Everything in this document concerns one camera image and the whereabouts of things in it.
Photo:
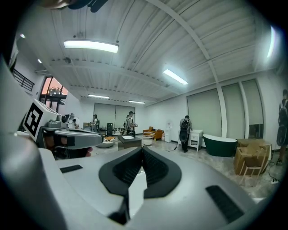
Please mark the grey floor cushion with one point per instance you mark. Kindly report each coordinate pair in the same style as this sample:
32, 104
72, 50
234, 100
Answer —
106, 142

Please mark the light wooden chair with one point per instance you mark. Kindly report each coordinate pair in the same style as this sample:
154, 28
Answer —
255, 166

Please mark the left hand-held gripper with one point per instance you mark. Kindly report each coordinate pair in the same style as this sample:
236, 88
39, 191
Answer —
33, 119

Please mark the grey window blind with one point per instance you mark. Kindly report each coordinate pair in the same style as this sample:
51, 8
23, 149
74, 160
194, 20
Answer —
203, 112
104, 114
252, 101
122, 115
232, 110

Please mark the white bathroom cabinet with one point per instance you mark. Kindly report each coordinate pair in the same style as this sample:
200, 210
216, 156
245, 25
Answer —
196, 139

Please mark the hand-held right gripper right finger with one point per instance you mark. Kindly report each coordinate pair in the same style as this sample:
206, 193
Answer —
193, 179

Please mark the black balcony railing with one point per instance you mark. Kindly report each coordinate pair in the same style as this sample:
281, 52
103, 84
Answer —
23, 80

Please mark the white water dispenser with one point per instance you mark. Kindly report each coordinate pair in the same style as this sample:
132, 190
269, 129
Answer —
168, 133

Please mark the cardboard box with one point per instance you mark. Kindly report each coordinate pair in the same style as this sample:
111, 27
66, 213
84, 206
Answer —
241, 159

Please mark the white power strip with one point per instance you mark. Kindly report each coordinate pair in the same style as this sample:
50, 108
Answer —
275, 181

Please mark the dark green bathtub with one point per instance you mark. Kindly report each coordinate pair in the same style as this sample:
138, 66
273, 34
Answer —
219, 147

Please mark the black tower appliance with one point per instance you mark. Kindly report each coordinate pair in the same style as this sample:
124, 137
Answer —
109, 129

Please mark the dark coffee table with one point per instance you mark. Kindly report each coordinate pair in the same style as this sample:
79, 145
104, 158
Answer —
129, 142

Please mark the person's left hand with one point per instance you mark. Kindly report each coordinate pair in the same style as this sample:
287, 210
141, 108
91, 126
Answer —
88, 152

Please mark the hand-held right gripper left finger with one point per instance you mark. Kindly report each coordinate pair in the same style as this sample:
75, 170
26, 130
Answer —
85, 179

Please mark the round white side table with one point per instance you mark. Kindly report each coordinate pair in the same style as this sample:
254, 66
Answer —
147, 139

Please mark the orange armchair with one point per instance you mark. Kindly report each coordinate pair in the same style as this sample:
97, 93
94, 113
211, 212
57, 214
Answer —
155, 133

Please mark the long ceiling light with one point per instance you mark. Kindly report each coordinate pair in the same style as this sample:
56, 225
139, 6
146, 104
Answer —
98, 96
175, 76
91, 45
136, 102

